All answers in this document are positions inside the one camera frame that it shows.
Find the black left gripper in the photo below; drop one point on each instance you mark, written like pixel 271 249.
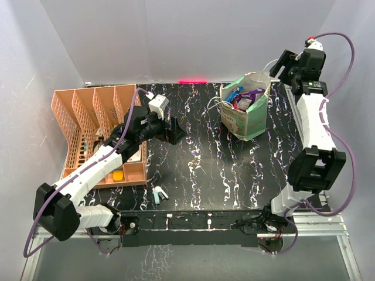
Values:
pixel 173 136

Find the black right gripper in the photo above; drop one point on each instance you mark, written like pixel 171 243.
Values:
pixel 291 59

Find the green illustrated paper gift bag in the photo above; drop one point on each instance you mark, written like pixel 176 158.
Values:
pixel 245 125

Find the purple Fox's candy packet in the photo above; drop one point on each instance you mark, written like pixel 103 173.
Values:
pixel 246 99

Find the blue chocolate snack packet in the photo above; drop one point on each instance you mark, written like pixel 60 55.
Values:
pixel 235 91

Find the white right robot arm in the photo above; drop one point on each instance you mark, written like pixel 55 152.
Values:
pixel 318 165

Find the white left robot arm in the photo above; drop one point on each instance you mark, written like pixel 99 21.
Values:
pixel 57 207

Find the white papers in organizer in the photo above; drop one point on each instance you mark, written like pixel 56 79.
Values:
pixel 137 156

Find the pink tape strip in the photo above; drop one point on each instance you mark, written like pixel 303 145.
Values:
pixel 192 81

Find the small teal white clip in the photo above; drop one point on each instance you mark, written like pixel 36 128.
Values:
pixel 159 195

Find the yellow item in organizer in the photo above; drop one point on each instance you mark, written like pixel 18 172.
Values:
pixel 118 175

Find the orange plastic desk organizer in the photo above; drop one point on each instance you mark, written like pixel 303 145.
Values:
pixel 87 116

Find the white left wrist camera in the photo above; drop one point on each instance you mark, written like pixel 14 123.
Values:
pixel 157 103

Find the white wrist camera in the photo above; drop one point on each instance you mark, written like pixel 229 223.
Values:
pixel 157 103
pixel 312 43

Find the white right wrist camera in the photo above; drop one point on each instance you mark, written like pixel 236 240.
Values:
pixel 312 43

